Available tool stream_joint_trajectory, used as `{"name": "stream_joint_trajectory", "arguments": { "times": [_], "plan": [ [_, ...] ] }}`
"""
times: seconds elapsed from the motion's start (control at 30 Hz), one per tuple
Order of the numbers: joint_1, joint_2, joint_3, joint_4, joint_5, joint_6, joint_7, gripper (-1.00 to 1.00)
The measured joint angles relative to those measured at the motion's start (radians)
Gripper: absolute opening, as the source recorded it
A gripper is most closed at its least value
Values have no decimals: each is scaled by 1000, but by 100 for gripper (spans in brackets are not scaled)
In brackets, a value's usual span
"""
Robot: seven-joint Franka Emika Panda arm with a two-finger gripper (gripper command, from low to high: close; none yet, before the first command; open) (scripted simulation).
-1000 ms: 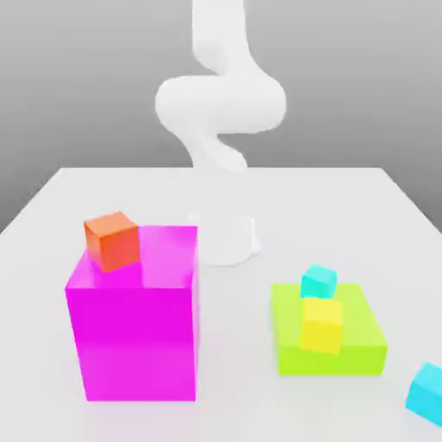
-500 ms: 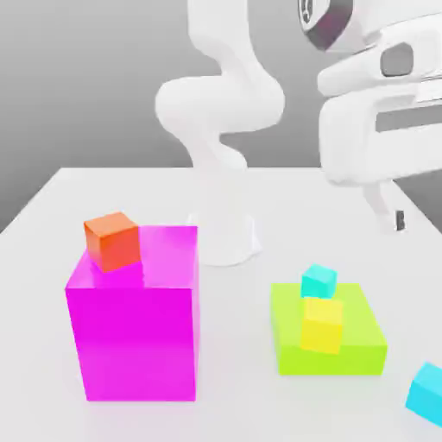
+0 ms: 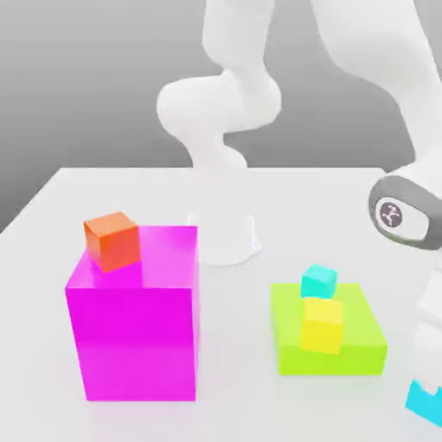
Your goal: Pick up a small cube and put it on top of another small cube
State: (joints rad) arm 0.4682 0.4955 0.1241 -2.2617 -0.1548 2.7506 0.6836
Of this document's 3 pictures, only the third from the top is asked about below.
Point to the large magenta box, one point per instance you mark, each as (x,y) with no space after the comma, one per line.
(134,342)

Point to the small yellow cube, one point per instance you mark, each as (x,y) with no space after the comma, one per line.
(322,328)

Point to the small orange cube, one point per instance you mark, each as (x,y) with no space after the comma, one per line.
(112,241)

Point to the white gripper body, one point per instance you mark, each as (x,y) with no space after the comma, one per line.
(430,342)

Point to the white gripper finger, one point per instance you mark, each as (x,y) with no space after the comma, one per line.
(430,386)

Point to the large lime green box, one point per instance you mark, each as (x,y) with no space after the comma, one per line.
(359,355)

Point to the small teal cube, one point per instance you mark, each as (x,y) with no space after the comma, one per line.
(318,281)

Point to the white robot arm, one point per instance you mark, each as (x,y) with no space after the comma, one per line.
(221,103)

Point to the small cyan cube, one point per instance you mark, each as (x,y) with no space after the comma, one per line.
(423,405)

